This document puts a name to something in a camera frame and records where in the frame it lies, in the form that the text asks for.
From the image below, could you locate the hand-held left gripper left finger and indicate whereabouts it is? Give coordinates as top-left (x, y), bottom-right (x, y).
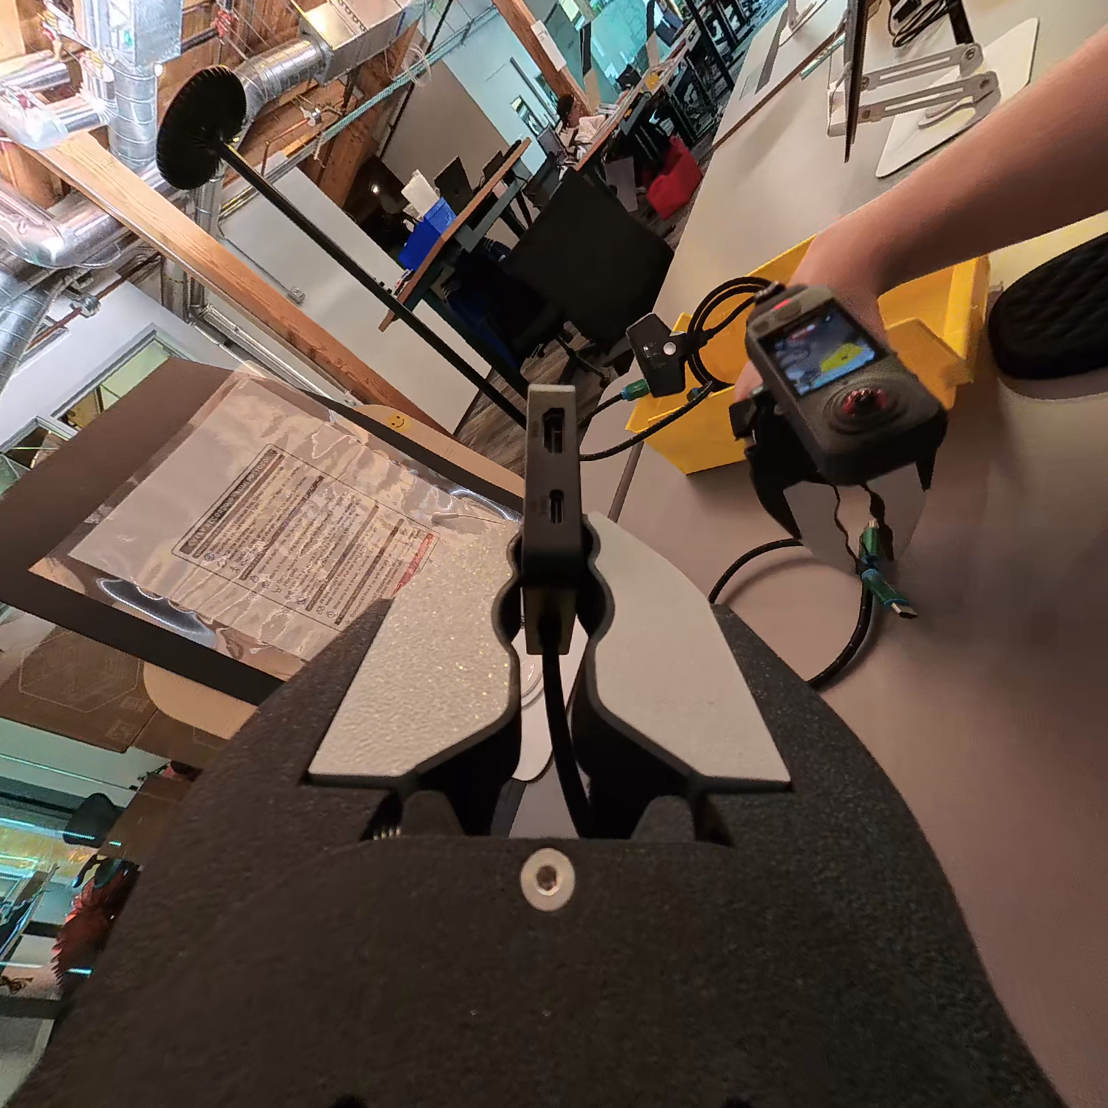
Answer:
top-left (306, 522), bottom-right (525, 837)

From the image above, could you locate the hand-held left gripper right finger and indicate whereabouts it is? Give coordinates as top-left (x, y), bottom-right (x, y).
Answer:
top-left (574, 509), bottom-right (793, 837)

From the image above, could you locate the yellow plastic bin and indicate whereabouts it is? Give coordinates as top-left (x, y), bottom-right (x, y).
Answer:
top-left (625, 231), bottom-right (990, 475)

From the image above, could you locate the grey hub adapter with cable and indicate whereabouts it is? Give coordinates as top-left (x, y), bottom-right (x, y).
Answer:
top-left (521, 382), bottom-right (598, 837)

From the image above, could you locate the person's right forearm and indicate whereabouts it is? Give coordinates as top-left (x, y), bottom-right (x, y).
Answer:
top-left (866, 23), bottom-right (1108, 298)

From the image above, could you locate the person's right hand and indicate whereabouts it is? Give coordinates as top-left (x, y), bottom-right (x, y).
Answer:
top-left (784, 225), bottom-right (897, 342)

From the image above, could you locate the black square adapter box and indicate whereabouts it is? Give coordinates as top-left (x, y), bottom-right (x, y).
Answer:
top-left (625, 276), bottom-right (784, 398)

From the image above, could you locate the clear bag with label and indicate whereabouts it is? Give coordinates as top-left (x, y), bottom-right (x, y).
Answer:
top-left (29, 371), bottom-right (525, 672)

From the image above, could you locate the wooden document stand white base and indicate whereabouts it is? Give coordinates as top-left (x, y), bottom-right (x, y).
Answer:
top-left (0, 380), bottom-right (556, 783)
top-left (826, 0), bottom-right (1041, 180)

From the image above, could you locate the red bag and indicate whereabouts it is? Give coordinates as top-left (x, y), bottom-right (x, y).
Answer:
top-left (647, 136), bottom-right (703, 218)

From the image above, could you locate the black office chair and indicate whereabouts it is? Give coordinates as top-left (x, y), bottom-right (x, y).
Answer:
top-left (501, 167), bottom-right (676, 389)

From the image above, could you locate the wooden standing desk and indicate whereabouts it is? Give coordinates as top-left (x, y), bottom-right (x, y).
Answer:
top-left (377, 138), bottom-right (534, 333)

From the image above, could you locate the blue storage bin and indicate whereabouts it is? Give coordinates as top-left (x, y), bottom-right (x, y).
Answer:
top-left (397, 196), bottom-right (457, 271)

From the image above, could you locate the black disc floor lamp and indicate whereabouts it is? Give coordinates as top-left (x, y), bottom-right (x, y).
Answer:
top-left (155, 63), bottom-right (530, 429)

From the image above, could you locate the silver ventilation duct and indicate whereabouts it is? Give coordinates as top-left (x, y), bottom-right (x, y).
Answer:
top-left (0, 0), bottom-right (417, 389)

